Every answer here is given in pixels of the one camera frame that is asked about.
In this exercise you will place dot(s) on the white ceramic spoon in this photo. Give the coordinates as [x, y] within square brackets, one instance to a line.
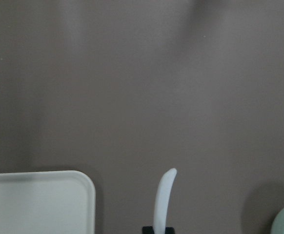
[162, 200]

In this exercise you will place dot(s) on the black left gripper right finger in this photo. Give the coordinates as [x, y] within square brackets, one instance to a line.
[169, 230]

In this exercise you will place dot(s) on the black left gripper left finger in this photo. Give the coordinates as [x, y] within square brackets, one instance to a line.
[147, 230]

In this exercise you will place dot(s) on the beige rabbit tray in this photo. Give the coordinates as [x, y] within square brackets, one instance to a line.
[53, 202]

